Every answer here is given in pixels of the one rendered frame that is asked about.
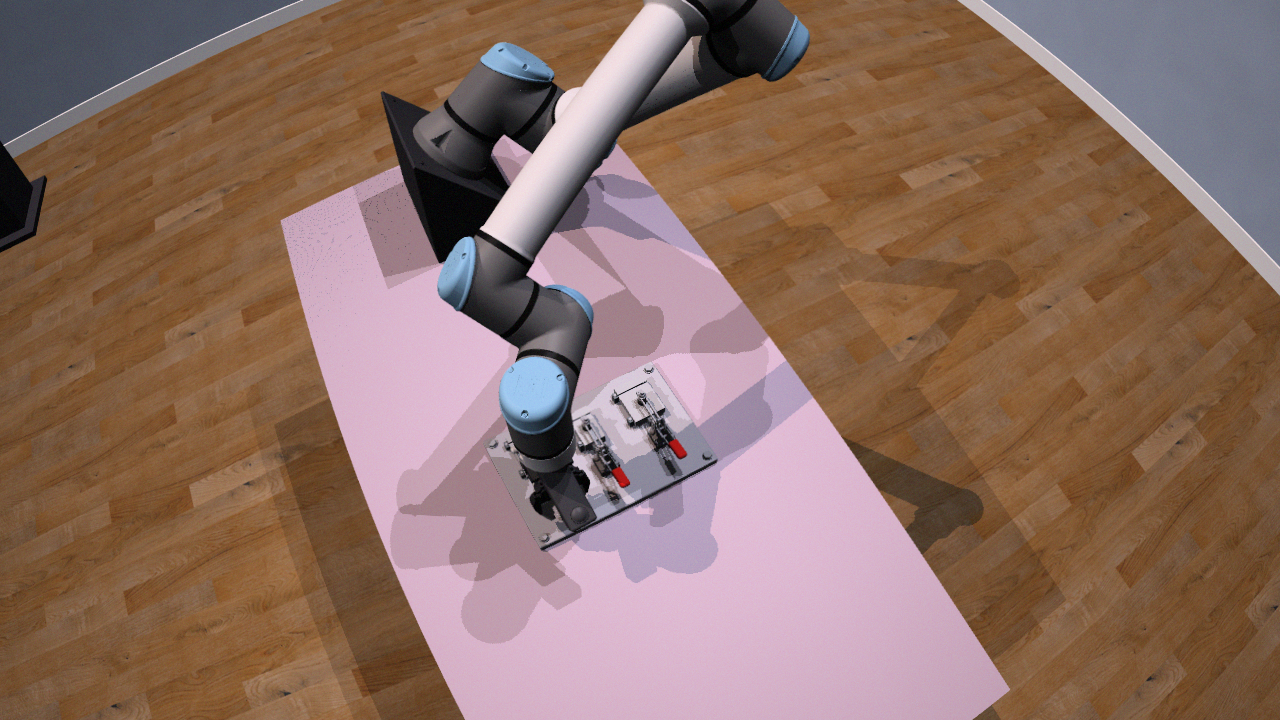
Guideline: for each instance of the grey toggle clamp with red handle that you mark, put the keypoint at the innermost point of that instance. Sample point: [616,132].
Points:
[604,465]
[655,434]

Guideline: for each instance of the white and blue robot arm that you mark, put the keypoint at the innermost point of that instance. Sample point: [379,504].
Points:
[510,92]

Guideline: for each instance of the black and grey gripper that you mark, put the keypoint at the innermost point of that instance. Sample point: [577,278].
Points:
[545,508]

